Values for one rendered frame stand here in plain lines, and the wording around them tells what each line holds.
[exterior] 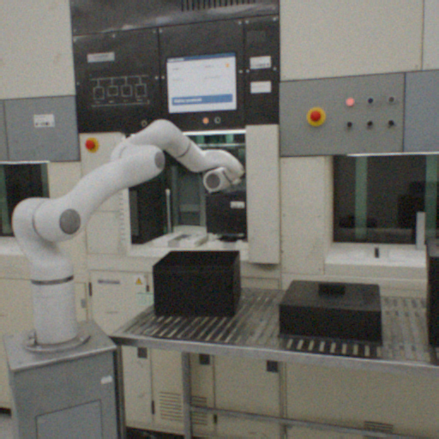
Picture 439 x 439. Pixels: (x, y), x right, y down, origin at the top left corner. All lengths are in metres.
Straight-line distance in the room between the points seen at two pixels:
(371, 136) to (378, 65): 0.25
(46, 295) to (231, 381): 0.99
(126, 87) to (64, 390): 1.22
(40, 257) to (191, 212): 1.64
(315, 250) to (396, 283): 0.31
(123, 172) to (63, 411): 0.72
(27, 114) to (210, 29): 0.91
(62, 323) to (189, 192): 1.66
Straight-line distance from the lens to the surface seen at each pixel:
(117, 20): 2.21
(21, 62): 2.44
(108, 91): 2.19
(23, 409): 1.51
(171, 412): 2.37
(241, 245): 2.20
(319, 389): 2.12
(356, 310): 1.44
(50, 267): 1.47
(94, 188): 1.54
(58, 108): 2.30
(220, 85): 1.99
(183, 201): 3.02
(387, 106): 1.89
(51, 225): 1.41
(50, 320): 1.51
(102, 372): 1.52
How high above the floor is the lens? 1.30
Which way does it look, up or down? 8 degrees down
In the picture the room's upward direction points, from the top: 2 degrees counter-clockwise
